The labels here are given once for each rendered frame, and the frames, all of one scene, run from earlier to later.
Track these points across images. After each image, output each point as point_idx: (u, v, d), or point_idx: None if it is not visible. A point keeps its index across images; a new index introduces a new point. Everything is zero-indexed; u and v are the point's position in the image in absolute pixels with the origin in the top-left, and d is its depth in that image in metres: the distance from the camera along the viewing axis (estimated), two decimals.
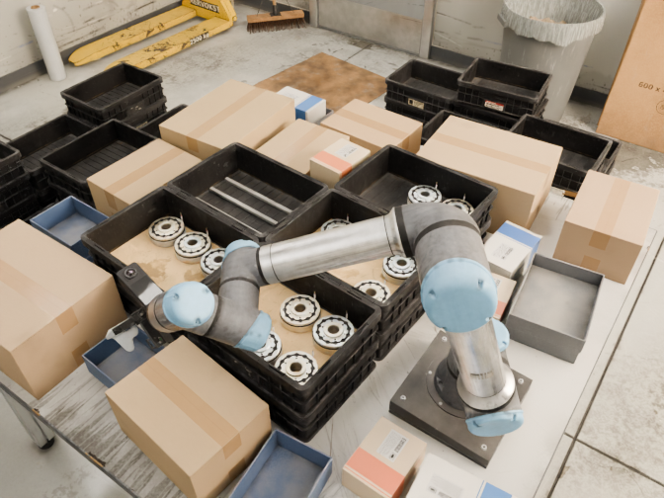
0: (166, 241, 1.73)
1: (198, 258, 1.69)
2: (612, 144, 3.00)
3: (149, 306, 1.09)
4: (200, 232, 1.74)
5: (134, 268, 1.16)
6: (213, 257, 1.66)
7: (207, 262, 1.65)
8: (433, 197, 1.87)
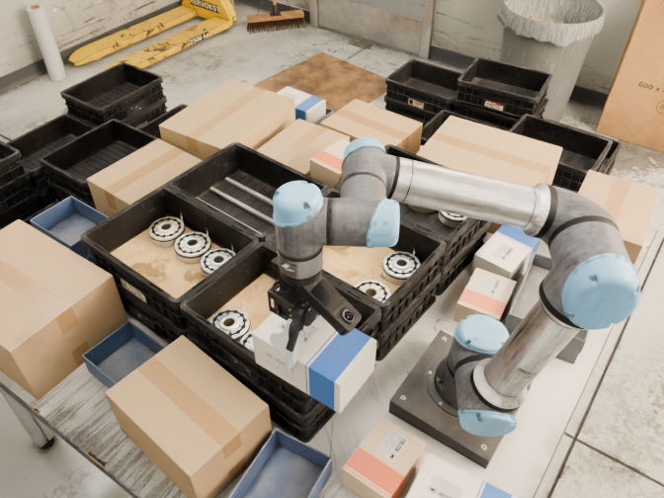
0: (166, 241, 1.73)
1: (198, 258, 1.69)
2: (612, 144, 3.00)
3: (323, 257, 1.00)
4: (200, 232, 1.74)
5: (346, 319, 1.00)
6: (213, 257, 1.66)
7: (207, 262, 1.65)
8: None
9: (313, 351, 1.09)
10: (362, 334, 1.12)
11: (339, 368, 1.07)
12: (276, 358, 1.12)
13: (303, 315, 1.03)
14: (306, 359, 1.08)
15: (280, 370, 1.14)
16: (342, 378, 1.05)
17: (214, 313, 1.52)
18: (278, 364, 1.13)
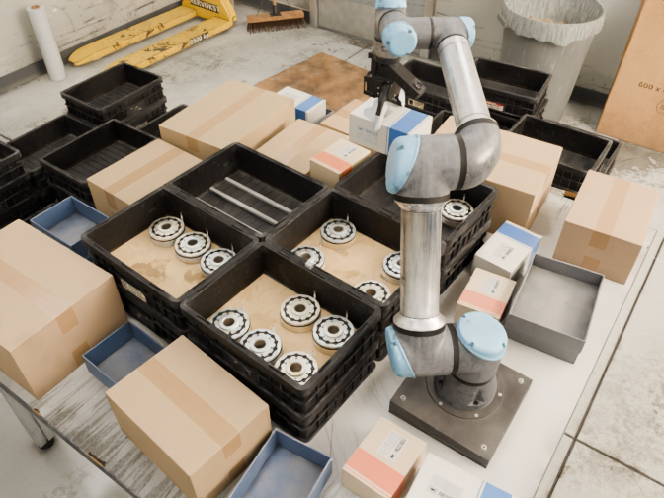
0: (166, 241, 1.73)
1: (198, 258, 1.69)
2: (612, 144, 3.00)
3: None
4: (200, 232, 1.74)
5: (417, 87, 1.58)
6: (213, 257, 1.66)
7: (207, 262, 1.65)
8: None
9: (391, 121, 1.67)
10: (422, 114, 1.70)
11: (409, 127, 1.64)
12: (366, 128, 1.70)
13: (388, 89, 1.61)
14: (387, 124, 1.66)
15: (367, 139, 1.72)
16: (412, 132, 1.63)
17: (214, 313, 1.52)
18: (366, 134, 1.71)
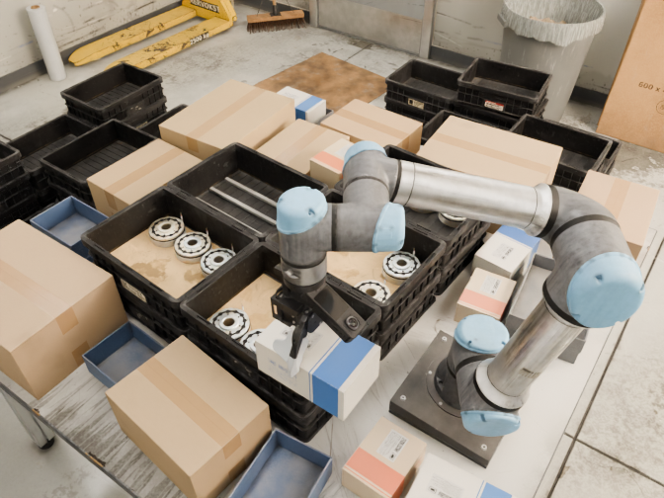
0: (166, 241, 1.73)
1: (198, 258, 1.69)
2: (612, 144, 3.00)
3: (326, 264, 0.99)
4: (200, 232, 1.74)
5: (350, 327, 0.99)
6: (213, 257, 1.66)
7: (207, 262, 1.65)
8: None
9: (316, 358, 1.08)
10: (366, 341, 1.11)
11: (343, 374, 1.06)
12: (279, 364, 1.11)
13: (307, 322, 1.02)
14: (309, 366, 1.07)
15: (283, 376, 1.13)
16: (346, 386, 1.04)
17: (214, 313, 1.52)
18: (280, 371, 1.12)
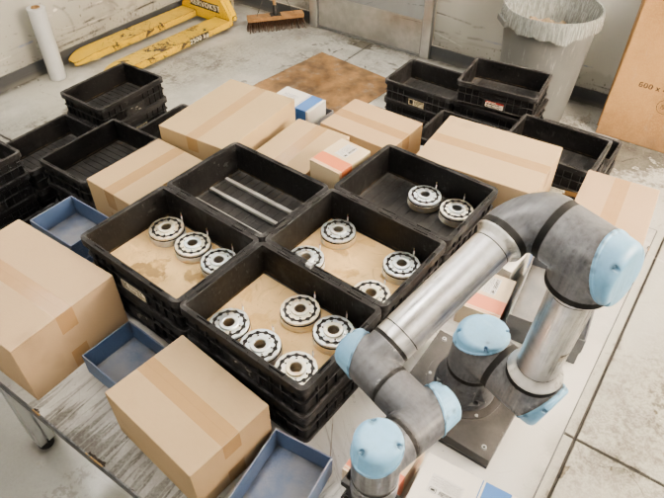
0: (166, 241, 1.73)
1: (198, 258, 1.69)
2: (612, 144, 3.00)
3: None
4: (200, 232, 1.74)
5: None
6: (213, 257, 1.66)
7: (207, 262, 1.65)
8: (433, 197, 1.87)
9: None
10: None
11: None
12: None
13: None
14: None
15: None
16: None
17: (214, 313, 1.52)
18: None
